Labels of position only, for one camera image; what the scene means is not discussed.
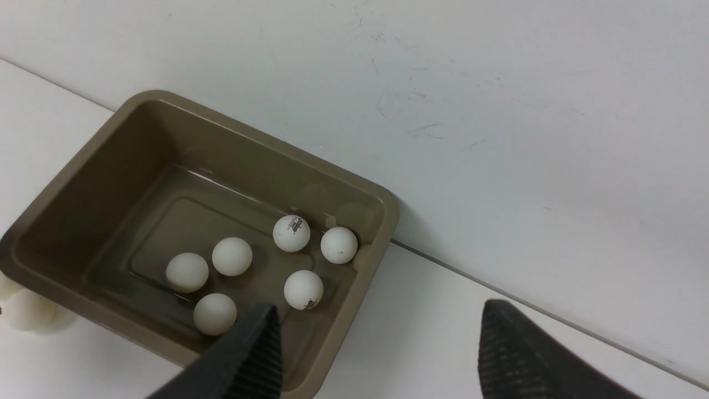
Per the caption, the plain white ball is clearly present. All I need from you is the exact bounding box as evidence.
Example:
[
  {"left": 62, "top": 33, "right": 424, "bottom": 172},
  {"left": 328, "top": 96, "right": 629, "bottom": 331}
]
[{"left": 284, "top": 270, "right": 324, "bottom": 310}]

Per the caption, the taupe plastic bin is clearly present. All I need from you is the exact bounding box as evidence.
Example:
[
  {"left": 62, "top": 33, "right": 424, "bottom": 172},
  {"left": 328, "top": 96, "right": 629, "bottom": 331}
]
[{"left": 2, "top": 90, "right": 399, "bottom": 398}]

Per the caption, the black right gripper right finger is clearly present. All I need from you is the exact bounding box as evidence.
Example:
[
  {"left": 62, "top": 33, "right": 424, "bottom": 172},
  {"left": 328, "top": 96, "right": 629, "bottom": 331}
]
[{"left": 477, "top": 299, "right": 638, "bottom": 398}]

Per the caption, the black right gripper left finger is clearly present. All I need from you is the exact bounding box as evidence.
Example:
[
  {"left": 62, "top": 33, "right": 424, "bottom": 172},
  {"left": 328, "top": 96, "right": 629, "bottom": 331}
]
[{"left": 150, "top": 303, "right": 284, "bottom": 398}]

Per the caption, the white ball with logo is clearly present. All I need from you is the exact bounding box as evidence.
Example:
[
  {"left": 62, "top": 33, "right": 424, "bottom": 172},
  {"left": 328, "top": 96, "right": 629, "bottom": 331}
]
[
  {"left": 193, "top": 293, "right": 238, "bottom": 336},
  {"left": 273, "top": 214, "right": 311, "bottom": 253}
]

